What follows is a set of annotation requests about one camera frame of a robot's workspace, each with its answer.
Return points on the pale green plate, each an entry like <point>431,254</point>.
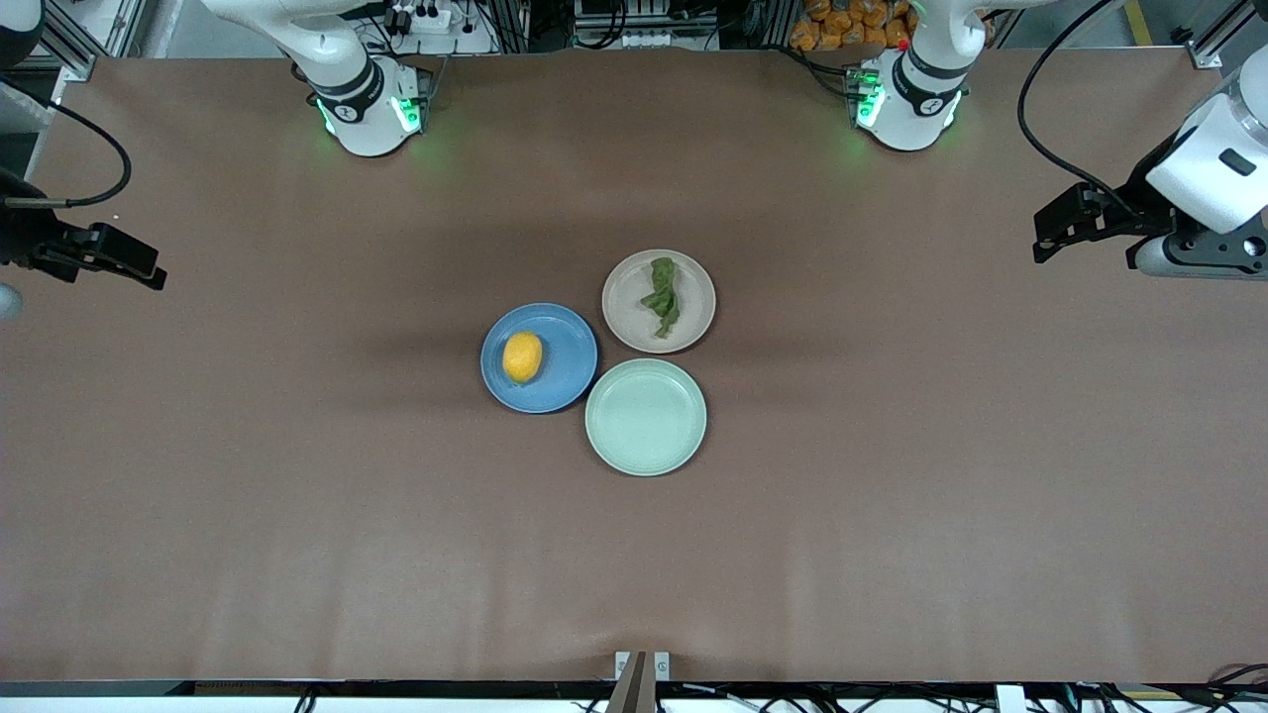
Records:
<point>646,418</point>

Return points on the beige plate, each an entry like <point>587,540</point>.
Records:
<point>624,307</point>

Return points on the green lettuce leaf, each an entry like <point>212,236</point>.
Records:
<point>662,297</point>

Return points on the long white power strip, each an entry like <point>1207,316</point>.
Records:
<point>659,40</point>

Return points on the metal table edge bracket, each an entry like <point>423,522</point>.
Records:
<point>642,678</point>

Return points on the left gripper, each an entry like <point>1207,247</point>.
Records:
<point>1130,206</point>

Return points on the white power strip with plugs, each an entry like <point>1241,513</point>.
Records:
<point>433,18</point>

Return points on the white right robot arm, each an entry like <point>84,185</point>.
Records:
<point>362,94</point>

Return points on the yellow lemon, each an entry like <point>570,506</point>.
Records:
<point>522,356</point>

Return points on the bag of orange items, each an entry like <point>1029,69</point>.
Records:
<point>842,25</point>

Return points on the blue plate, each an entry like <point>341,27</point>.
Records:
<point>565,366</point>

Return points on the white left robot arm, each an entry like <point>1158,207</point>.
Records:
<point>916,99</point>

